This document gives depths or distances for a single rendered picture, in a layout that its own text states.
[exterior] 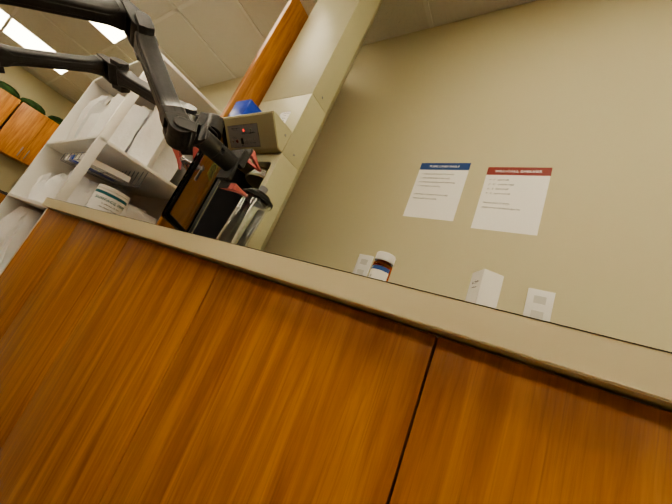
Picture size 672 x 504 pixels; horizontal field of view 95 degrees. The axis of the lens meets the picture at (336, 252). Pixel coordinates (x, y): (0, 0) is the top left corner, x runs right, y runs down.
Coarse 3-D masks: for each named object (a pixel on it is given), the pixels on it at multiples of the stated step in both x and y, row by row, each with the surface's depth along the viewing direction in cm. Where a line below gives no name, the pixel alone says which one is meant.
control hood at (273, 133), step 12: (228, 120) 127; (240, 120) 123; (252, 120) 119; (264, 120) 115; (276, 120) 113; (264, 132) 117; (276, 132) 114; (288, 132) 119; (228, 144) 133; (264, 144) 120; (276, 144) 116
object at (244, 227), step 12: (240, 204) 96; (252, 204) 96; (264, 204) 98; (240, 216) 95; (252, 216) 96; (228, 228) 93; (240, 228) 94; (252, 228) 97; (228, 240) 92; (240, 240) 94
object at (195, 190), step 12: (204, 156) 107; (216, 168) 124; (192, 180) 106; (204, 180) 117; (192, 192) 111; (204, 192) 123; (168, 204) 96; (180, 204) 105; (192, 204) 116; (180, 216) 110; (192, 216) 122
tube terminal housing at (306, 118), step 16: (304, 96) 128; (304, 112) 124; (320, 112) 131; (304, 128) 125; (320, 128) 142; (288, 144) 120; (304, 144) 127; (272, 160) 119; (288, 160) 121; (304, 160) 134; (272, 176) 116; (288, 176) 123; (272, 192) 118; (288, 192) 127; (272, 208) 119; (272, 224) 121; (256, 240) 115
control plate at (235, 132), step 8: (232, 128) 127; (240, 128) 125; (248, 128) 122; (256, 128) 119; (232, 136) 129; (240, 136) 126; (248, 136) 123; (256, 136) 121; (232, 144) 131; (240, 144) 128; (248, 144) 125; (256, 144) 122
